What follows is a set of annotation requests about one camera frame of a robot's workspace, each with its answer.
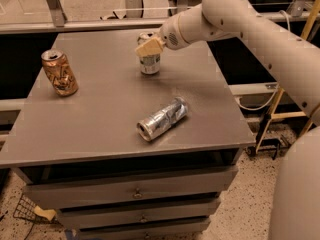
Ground black wire basket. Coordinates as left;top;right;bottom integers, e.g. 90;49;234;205
13;194;49;224

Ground bottom grey drawer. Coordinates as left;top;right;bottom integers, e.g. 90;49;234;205
78;217;210;240

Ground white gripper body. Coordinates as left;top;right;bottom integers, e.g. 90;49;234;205
159;15;188;50

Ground green 7up can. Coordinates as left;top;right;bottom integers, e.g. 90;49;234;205
137;32;160;75

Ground middle grey drawer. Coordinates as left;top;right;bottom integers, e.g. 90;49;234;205
58;196;221;229

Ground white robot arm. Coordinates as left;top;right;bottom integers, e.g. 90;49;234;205
135;0;320;240

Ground white cable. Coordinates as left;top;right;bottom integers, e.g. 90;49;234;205
235;9;293;112

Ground dented orange soda can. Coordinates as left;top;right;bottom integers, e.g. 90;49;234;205
41;49;78;97

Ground top grey drawer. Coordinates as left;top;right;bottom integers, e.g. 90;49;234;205
23;166;238;209

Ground grey drawer cabinet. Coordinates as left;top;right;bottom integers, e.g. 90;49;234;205
0;26;257;240

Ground crushed silver redbull can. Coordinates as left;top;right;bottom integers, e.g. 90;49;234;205
136;97;189;142

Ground metal railing frame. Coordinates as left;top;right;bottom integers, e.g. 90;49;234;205
0;0;320;36

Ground yellow wheeled cart frame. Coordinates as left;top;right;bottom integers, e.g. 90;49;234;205
247;0;320;159

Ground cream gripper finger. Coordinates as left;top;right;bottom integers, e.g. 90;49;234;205
135;37;165;57

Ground grey drawer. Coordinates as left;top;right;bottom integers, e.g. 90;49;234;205
78;217;210;240
58;196;221;229
23;166;238;209

